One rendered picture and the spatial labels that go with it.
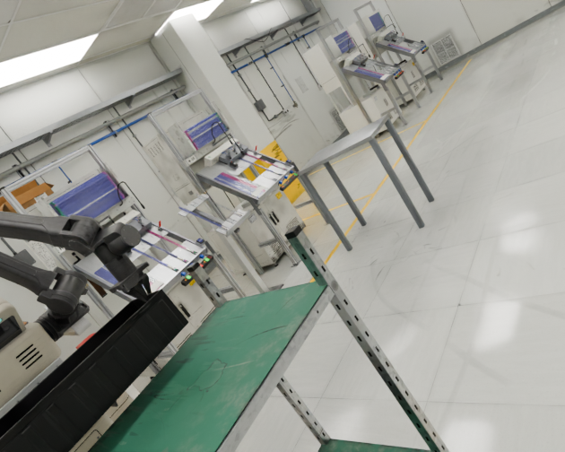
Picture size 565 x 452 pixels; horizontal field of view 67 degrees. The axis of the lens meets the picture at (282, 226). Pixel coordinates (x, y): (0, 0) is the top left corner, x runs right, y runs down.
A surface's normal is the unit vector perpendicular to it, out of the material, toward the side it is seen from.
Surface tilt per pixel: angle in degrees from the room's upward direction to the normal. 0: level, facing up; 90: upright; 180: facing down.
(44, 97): 90
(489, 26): 90
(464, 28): 90
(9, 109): 90
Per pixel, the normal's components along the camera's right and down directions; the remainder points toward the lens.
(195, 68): -0.50, 0.54
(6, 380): 0.75, -0.14
